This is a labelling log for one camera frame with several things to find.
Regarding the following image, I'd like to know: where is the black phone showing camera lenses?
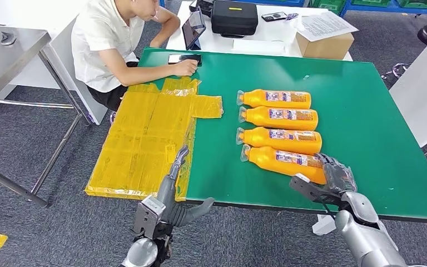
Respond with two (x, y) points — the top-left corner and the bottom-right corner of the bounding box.
(261, 12), (288, 22)

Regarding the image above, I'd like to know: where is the green plastic crate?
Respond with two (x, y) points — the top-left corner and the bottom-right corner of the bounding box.
(398, 0), (427, 10)
(309, 0), (343, 10)
(351, 0), (392, 8)

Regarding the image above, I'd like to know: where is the black smartphone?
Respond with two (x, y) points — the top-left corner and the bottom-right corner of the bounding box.
(168, 54), (202, 66)

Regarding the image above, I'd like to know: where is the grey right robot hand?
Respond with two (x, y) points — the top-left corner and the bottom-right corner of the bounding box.
(315, 152), (358, 195)

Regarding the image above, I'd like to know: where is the white table leg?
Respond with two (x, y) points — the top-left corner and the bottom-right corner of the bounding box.
(311, 214), (337, 236)

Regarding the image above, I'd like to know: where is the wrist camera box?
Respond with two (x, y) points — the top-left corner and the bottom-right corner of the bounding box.
(289, 173), (343, 215)
(131, 195), (166, 240)

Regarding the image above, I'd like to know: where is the black tablet on stand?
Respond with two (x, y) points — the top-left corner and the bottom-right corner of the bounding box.
(181, 8), (207, 51)

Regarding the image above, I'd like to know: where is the grey metal part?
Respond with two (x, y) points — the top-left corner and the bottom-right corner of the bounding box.
(0, 31), (18, 46)

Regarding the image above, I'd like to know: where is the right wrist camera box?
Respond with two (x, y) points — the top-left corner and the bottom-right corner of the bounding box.
(289, 173), (343, 215)

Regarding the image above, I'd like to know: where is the white side table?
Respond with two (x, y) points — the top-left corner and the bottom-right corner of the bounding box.
(389, 22), (427, 177)

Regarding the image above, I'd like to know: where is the brown cardboard box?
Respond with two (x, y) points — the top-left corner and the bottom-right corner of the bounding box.
(295, 31), (355, 61)

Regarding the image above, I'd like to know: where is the steel table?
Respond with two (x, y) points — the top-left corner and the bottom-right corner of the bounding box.
(0, 23), (93, 208)

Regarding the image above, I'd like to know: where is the yellow taped cardboard mat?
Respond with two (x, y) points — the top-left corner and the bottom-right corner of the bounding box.
(85, 76), (224, 202)

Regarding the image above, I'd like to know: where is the orange detergent bottle clear cap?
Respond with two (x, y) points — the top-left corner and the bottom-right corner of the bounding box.
(236, 89), (312, 110)
(238, 106), (319, 131)
(240, 144), (327, 185)
(236, 126), (323, 156)

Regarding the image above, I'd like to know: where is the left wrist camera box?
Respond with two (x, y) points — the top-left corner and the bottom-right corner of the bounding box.
(131, 195), (166, 240)

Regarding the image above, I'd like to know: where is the black device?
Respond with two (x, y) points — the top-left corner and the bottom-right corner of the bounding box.
(189, 0), (214, 17)

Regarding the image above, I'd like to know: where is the printed paper sheet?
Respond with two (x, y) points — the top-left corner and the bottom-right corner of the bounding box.
(295, 11), (359, 42)

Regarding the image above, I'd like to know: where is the black carrying case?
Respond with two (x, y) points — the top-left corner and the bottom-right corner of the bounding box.
(211, 0), (259, 39)

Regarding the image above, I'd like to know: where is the grey coiled cable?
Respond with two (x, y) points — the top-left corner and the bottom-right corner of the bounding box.
(381, 62), (413, 81)

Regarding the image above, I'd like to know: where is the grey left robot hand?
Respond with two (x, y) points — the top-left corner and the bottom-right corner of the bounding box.
(157, 145), (216, 226)

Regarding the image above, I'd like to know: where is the person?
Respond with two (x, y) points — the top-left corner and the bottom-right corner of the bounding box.
(71, 0), (200, 111)

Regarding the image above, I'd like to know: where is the person's right hand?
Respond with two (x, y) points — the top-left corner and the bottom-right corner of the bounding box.
(172, 58), (200, 77)

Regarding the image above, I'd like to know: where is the blue metal rack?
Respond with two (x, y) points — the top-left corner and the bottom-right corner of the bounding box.
(340, 0), (427, 23)

